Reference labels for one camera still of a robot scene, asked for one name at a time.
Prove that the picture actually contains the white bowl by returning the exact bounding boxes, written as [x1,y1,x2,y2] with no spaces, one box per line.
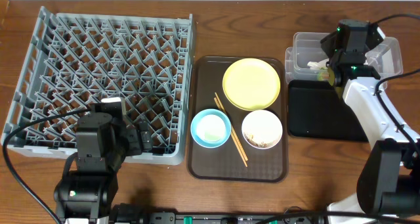
[241,110,283,150]

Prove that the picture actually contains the lower wooden chopstick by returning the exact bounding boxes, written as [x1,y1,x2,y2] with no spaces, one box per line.
[213,96,248,168]

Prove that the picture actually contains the clear plastic bin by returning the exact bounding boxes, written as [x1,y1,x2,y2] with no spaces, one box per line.
[285,32,403,90]

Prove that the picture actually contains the light blue bowl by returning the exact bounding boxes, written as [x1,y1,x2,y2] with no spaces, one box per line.
[190,109,231,148]

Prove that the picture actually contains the brown serving tray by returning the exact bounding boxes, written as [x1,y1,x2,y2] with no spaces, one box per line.
[188,56,288,183]

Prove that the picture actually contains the grey dishwasher rack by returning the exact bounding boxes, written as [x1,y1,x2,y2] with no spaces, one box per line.
[1,8,196,166]

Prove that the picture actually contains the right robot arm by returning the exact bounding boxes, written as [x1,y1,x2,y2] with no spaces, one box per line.
[320,19,419,223]

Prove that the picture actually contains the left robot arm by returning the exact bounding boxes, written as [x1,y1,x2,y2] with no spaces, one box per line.
[54,97,152,223]

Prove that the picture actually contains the yellow plate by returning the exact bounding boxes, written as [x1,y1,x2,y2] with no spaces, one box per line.
[222,58,281,111]

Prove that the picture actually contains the green orange snack wrapper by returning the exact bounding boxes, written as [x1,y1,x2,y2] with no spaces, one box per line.
[317,70,329,81]

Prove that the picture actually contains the black waste tray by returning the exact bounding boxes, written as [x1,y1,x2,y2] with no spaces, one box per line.
[287,79,368,142]

